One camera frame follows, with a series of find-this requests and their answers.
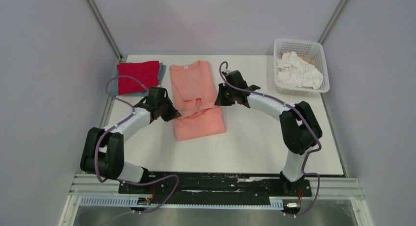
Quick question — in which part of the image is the salmon pink t-shirt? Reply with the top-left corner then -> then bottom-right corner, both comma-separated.
169,60 -> 226,141

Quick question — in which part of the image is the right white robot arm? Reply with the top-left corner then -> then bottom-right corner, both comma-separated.
215,70 -> 322,196

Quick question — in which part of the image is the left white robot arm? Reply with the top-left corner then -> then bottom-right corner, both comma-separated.
80,87 -> 180,194

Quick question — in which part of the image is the folded red t-shirt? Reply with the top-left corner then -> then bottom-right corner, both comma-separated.
117,61 -> 160,95

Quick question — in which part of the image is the folded teal t-shirt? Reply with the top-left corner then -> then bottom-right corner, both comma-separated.
110,62 -> 166,97

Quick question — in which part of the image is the crumpled white t-shirt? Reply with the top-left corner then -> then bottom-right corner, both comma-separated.
276,57 -> 324,89

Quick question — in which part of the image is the white plastic laundry basket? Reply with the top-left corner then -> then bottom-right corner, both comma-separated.
273,39 -> 330,96

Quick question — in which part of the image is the beige t-shirt in basket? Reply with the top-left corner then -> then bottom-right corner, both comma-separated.
281,51 -> 316,67

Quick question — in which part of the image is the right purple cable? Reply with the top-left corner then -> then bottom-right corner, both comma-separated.
218,61 -> 322,218

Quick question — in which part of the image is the purple cable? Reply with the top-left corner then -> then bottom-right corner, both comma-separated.
218,61 -> 322,218
94,75 -> 181,214

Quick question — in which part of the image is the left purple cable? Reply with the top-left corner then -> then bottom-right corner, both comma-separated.
94,75 -> 181,214

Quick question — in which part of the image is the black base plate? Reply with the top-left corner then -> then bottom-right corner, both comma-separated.
118,171 -> 312,205

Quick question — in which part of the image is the aluminium frame rail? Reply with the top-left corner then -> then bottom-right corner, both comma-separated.
69,172 -> 364,210

